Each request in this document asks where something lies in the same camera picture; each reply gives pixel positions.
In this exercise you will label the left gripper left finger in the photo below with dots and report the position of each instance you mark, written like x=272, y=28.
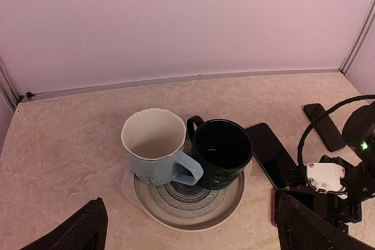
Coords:
x=85, y=229

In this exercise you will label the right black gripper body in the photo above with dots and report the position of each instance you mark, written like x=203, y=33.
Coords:
x=330, y=207

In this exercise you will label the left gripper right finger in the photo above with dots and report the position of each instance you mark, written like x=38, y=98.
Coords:
x=300, y=228

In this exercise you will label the black phone pink edge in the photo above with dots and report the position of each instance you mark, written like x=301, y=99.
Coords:
x=276, y=195

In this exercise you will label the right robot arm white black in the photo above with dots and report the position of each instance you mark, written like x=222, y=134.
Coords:
x=358, y=135

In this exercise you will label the black phone upper middle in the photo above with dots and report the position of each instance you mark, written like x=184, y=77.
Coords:
x=273, y=158

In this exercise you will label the black phone upper right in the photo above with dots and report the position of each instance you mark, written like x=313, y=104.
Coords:
x=326, y=129

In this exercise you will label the white grey ringed plate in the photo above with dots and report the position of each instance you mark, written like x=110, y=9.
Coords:
x=186, y=208

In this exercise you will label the dark green ceramic mug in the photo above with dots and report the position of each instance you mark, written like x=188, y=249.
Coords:
x=223, y=149

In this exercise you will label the light blue ceramic mug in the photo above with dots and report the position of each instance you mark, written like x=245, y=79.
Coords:
x=153, y=140

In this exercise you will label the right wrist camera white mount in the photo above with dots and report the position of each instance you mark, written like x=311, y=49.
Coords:
x=326, y=177

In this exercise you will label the right aluminium frame post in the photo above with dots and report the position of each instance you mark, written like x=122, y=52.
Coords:
x=359, y=40

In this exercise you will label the aluminium frame post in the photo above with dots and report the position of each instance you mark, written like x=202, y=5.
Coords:
x=359, y=40
x=9, y=91

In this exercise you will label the left aluminium frame post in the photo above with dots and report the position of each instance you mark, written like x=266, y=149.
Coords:
x=9, y=91

